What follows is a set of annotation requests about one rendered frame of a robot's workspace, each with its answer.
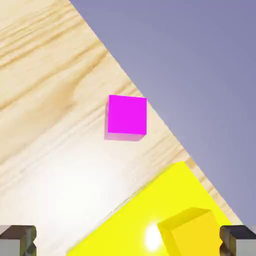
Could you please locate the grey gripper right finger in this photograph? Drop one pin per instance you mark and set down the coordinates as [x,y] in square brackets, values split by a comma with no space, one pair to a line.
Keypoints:
[240,240]

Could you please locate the large yellow box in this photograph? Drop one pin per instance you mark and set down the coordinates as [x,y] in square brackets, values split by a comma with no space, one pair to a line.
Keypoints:
[128,230]

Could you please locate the small magenta cube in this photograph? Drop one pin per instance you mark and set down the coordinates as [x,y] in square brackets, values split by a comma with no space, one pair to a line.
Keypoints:
[127,116]

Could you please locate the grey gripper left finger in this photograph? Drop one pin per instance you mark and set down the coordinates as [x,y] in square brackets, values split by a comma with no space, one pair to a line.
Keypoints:
[14,239]

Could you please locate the small yellow cube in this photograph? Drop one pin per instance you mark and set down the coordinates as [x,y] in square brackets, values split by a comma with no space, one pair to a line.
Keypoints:
[190,236]

